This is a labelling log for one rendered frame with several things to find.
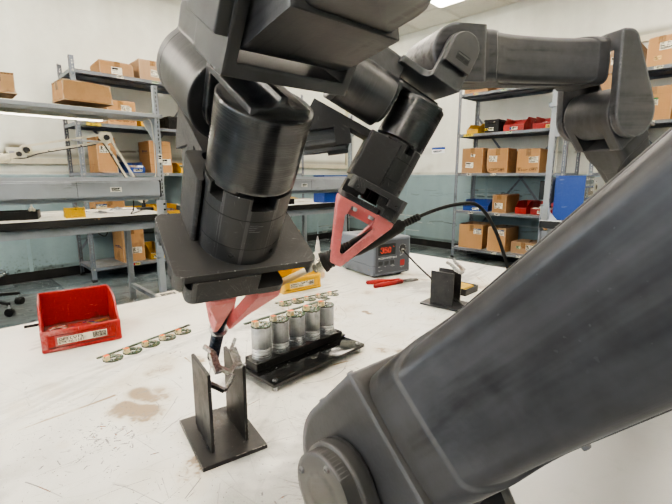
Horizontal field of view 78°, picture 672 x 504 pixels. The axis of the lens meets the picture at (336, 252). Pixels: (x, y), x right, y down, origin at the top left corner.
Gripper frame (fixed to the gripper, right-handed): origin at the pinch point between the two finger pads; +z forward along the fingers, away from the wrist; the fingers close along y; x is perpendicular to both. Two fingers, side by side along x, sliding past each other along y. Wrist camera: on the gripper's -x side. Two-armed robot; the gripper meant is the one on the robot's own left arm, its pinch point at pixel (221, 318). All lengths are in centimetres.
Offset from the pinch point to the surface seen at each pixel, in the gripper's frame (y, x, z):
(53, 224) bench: 16, -191, 142
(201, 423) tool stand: 1.8, 3.9, 9.9
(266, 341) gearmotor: -8.5, -4.5, 12.2
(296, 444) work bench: -5.2, 9.4, 8.4
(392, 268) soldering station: -55, -28, 31
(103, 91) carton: -16, -240, 86
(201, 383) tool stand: 1.8, 2.3, 5.7
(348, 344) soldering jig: -20.7, -2.8, 15.1
